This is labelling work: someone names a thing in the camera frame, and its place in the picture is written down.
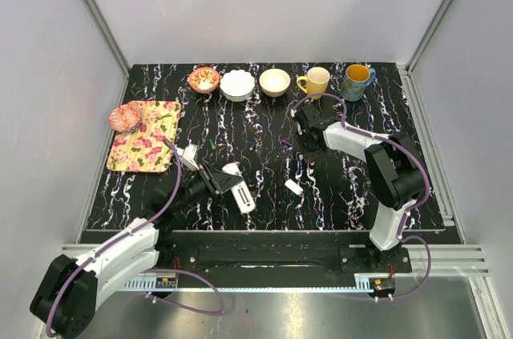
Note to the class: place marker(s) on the white remote control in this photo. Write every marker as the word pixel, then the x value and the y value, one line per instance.
pixel 243 196

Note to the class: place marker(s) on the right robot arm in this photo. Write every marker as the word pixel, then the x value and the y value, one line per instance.
pixel 397 175

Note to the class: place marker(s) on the blue butterfly mug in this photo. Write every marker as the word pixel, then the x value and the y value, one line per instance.
pixel 356 79

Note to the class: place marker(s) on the white battery cover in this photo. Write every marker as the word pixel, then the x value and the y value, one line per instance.
pixel 294 187

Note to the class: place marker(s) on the white scalloped bowl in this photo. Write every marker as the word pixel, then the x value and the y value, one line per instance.
pixel 237 86

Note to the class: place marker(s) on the pink patterned bowl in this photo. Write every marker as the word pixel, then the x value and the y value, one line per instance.
pixel 125 117

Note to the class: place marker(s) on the floral rectangular tray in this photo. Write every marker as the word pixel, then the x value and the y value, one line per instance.
pixel 143 149

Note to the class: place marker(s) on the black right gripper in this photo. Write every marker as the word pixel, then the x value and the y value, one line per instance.
pixel 307 155

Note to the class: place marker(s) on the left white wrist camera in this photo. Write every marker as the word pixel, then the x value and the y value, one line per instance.
pixel 188 156

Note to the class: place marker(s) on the yellow mug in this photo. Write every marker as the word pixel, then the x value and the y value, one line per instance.
pixel 314 82

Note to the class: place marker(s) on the cream round bowl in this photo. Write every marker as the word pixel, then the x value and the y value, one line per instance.
pixel 274 82

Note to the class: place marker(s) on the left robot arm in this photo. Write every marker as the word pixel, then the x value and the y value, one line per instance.
pixel 73 289

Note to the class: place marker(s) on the red patterned small bowl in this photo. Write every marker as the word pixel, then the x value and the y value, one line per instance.
pixel 204 80

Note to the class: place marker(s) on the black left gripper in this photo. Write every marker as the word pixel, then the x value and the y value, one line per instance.
pixel 218 183

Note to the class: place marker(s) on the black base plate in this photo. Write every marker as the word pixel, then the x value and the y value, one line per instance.
pixel 276 260

